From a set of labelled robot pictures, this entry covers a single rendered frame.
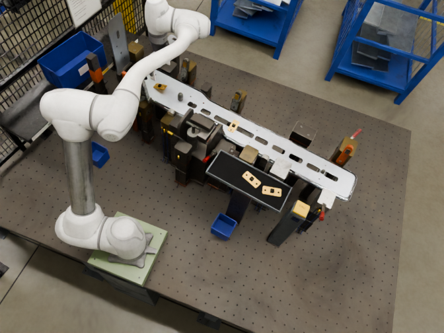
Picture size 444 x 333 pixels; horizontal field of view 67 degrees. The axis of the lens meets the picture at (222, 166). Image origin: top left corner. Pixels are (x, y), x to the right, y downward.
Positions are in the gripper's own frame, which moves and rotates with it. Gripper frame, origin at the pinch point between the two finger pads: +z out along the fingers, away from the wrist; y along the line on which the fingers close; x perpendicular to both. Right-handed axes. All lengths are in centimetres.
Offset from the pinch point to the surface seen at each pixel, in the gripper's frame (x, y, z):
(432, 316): -228, 2, 114
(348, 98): -108, 166, 114
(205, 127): -39.7, -21.0, -4.1
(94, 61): 28.6, -16.7, -2.8
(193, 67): -8.4, 20.4, 10.1
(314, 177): -97, -5, 14
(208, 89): -21.8, 15.6, 15.5
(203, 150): -39.5, -20.4, 17.9
